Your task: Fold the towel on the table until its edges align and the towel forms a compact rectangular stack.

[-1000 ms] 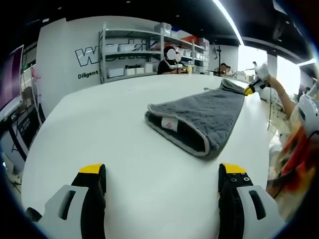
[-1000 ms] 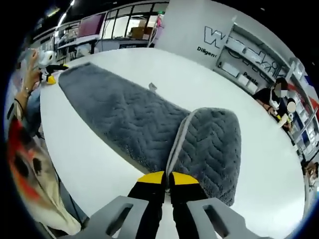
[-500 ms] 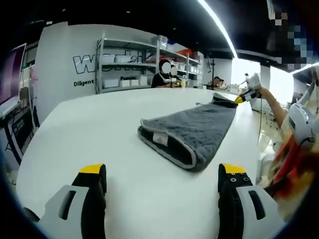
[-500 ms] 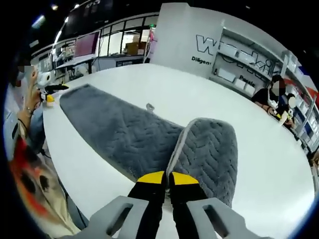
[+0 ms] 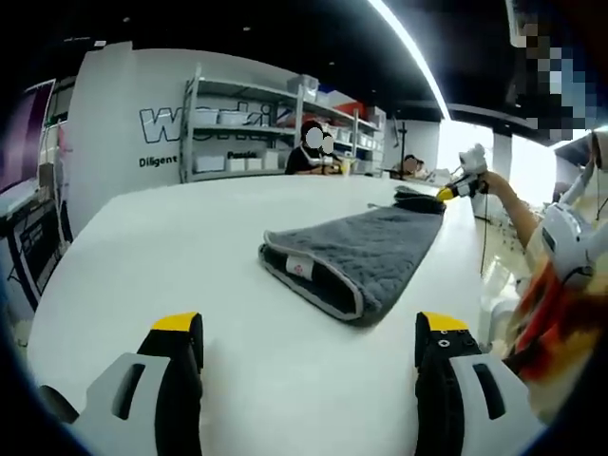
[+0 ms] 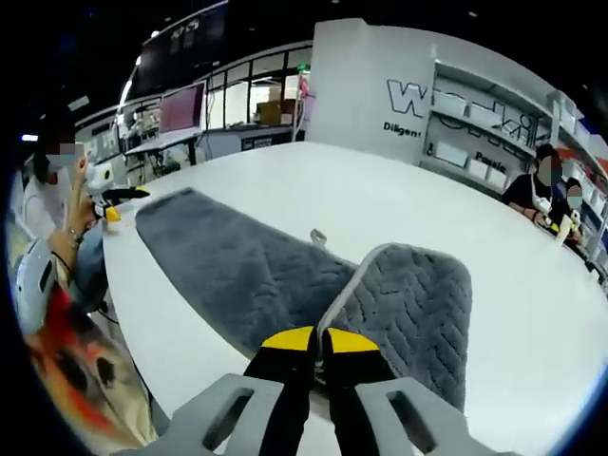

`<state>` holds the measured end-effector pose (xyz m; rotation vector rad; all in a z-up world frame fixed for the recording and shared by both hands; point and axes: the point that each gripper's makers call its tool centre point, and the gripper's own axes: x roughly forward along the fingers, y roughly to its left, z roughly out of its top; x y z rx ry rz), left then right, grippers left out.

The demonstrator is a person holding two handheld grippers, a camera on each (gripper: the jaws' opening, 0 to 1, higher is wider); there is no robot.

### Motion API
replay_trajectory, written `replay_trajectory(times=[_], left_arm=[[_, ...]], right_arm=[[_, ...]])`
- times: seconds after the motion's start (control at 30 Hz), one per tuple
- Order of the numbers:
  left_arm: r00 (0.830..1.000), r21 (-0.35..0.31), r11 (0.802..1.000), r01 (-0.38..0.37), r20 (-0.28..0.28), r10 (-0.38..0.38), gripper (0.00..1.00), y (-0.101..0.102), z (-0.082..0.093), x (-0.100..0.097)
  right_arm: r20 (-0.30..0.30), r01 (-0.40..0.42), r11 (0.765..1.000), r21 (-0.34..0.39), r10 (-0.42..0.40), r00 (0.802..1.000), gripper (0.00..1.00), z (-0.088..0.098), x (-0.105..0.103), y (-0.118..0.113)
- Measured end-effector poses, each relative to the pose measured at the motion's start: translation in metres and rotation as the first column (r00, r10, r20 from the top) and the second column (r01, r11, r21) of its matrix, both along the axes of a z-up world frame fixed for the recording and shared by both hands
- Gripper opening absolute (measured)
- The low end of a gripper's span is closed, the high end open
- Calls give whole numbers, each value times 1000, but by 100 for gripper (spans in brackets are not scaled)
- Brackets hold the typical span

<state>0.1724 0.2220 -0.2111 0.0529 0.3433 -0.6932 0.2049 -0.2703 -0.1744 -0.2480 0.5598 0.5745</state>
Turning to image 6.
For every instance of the white chest-worn device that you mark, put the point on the white chest-worn device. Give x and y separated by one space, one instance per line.
33 285

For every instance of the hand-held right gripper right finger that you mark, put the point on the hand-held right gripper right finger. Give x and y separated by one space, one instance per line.
389 418

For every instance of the white table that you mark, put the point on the white table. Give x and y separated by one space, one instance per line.
522 313

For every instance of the person's red printed clothing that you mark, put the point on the person's red printed clothing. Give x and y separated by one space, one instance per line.
81 380

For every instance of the pink hanging item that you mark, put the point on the pink hanging item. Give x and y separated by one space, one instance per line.
305 102

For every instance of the large dark wall screen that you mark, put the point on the large dark wall screen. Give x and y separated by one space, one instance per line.
180 43

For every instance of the pink-screen computer monitor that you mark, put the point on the pink-screen computer monitor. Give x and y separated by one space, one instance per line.
181 108

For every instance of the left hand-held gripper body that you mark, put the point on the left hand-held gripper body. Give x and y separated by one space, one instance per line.
100 176

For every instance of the person's left hand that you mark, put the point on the person's left hand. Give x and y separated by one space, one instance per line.
88 209

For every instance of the grey fluffy towel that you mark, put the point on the grey fluffy towel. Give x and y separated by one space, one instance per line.
237 266

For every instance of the grey metal shelf rack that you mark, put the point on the grey metal shelf rack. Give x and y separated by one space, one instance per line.
503 123

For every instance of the cardboard box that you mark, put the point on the cardboard box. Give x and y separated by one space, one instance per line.
274 112

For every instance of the grey office desk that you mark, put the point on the grey office desk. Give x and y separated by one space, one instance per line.
157 145

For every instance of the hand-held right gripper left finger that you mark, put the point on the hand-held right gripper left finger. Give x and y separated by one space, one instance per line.
228 418

